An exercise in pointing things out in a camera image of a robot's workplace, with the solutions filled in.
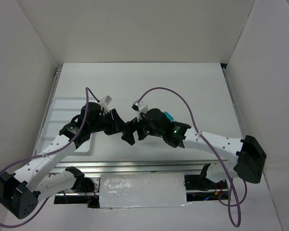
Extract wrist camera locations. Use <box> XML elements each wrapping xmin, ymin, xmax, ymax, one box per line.
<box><xmin>99</xmin><ymin>95</ymin><xmax>112</xmax><ymax>110</ymax></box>
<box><xmin>132</xmin><ymin>101</ymin><xmax>148</xmax><ymax>116</ymax></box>

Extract white compartment tray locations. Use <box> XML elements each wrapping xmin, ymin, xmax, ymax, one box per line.
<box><xmin>33</xmin><ymin>96</ymin><xmax>97</xmax><ymax>156</ymax></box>

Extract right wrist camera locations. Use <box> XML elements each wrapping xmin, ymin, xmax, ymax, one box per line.
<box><xmin>132</xmin><ymin>101</ymin><xmax>148</xmax><ymax>116</ymax></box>

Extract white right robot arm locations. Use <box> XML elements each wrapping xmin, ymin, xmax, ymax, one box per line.
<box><xmin>121</xmin><ymin>108</ymin><xmax>267</xmax><ymax>184</ymax></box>

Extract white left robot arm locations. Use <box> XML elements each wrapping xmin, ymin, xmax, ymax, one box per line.
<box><xmin>0</xmin><ymin>103</ymin><xmax>125</xmax><ymax>219</ymax></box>

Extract white taped panel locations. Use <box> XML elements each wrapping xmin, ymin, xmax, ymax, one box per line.
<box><xmin>99</xmin><ymin>173</ymin><xmax>187</xmax><ymax>208</ymax></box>

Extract aluminium rail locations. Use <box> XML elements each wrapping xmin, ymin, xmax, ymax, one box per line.
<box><xmin>48</xmin><ymin>161</ymin><xmax>208</xmax><ymax>173</ymax></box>

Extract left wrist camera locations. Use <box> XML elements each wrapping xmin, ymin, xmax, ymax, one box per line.
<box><xmin>99</xmin><ymin>95</ymin><xmax>112</xmax><ymax>110</ymax></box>

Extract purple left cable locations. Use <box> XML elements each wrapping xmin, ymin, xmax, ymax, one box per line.
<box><xmin>0</xmin><ymin>87</ymin><xmax>102</xmax><ymax>228</ymax></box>

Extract teal long lego brick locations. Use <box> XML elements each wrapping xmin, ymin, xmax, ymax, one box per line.
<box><xmin>164</xmin><ymin>112</ymin><xmax>174</xmax><ymax>121</ymax></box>

